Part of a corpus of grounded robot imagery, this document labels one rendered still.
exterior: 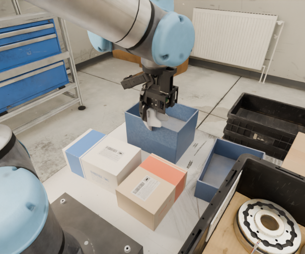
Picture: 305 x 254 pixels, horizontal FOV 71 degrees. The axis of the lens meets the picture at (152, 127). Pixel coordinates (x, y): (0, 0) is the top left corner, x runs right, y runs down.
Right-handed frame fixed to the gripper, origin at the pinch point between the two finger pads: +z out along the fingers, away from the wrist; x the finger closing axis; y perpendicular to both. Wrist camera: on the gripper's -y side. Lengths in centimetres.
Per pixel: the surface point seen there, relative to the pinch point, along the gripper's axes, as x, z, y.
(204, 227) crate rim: -27.6, -10.6, 27.9
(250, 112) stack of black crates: 83, 33, 20
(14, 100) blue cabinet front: 19, 45, -142
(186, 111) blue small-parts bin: 14.4, 0.4, 5.8
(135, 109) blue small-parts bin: 5.1, 0.0, -9.6
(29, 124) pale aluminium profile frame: 21, 69, -140
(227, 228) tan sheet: -19.5, -0.6, 30.7
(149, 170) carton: -11.6, 4.9, 7.8
